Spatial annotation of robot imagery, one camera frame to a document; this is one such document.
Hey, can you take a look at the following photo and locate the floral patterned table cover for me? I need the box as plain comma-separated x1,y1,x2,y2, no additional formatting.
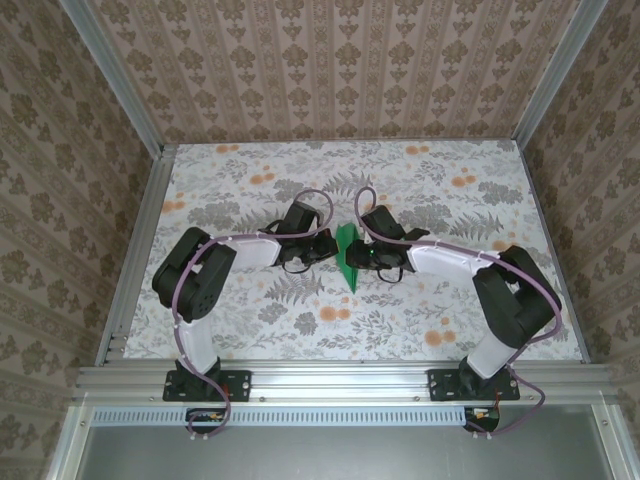
122,139,585,362

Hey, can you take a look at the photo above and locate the small circuit board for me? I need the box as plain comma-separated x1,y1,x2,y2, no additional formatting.
463,406,501,432
185,407,229,435

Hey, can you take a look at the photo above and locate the grey metal shelf panel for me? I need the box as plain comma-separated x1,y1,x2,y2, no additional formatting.
74,424,610,480

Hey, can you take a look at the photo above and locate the aluminium frame cross rail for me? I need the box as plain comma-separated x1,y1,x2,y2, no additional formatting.
72,363,619,404

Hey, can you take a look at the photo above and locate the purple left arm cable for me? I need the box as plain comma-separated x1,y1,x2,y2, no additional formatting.
169,188,336,444

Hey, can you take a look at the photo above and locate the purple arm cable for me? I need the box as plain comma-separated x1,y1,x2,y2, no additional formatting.
353,185,564,441
169,188,336,444

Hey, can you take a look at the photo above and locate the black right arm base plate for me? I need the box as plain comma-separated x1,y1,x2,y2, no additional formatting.
427,368,521,403

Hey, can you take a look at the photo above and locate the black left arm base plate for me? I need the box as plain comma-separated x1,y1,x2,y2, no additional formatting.
162,368,253,403

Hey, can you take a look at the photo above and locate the white slotted cable duct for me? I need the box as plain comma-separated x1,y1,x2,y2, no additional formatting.
92,405,501,426

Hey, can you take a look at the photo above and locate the aluminium frame side rail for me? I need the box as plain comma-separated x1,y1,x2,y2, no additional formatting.
94,143,176,367

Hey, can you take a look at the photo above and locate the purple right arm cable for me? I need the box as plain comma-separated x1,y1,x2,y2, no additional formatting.
353,185,564,441

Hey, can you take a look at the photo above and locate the aluminium frame corner post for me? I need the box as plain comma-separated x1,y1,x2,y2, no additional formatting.
62,0,169,159
512,0,614,146

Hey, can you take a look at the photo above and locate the aluminium lower frame strut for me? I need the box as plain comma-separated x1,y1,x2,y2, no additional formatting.
589,403,639,480
47,404,94,480

